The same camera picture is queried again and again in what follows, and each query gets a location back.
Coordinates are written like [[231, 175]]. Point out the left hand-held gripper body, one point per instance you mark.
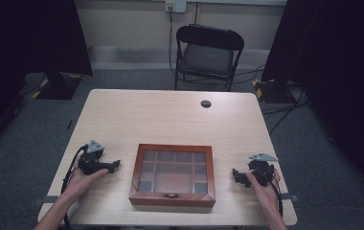
[[91, 159]]

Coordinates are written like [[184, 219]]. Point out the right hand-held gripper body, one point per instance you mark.
[[261, 167]]

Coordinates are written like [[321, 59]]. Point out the wooden glass-lid box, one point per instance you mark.
[[173, 175]]

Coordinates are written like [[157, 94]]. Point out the person's left hand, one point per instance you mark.
[[81, 180]]

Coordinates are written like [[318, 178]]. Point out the person's right hand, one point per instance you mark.
[[263, 191]]

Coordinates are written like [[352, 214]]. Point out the black stand base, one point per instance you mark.
[[271, 91], [58, 85]]

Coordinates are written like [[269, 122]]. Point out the black table grommet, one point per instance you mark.
[[206, 103]]

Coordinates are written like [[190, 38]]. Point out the black curtain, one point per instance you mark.
[[333, 80]]

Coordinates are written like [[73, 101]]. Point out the black folding chair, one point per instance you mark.
[[207, 57]]

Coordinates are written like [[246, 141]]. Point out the white wall socket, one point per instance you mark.
[[176, 6]]

